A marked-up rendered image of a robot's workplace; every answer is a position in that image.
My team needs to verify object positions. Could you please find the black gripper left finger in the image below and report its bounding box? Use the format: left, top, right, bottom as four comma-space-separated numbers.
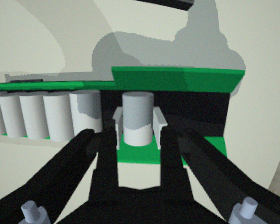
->
0, 107, 123, 224

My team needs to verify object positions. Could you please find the grey cylinder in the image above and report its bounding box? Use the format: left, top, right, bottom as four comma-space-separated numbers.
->
0, 92, 27, 138
19, 91, 50, 140
0, 91, 7, 135
122, 92, 154, 146
43, 91, 75, 142
69, 90, 102, 136

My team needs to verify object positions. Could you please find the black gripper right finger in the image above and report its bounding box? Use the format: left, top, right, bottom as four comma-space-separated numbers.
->
153, 107, 280, 224

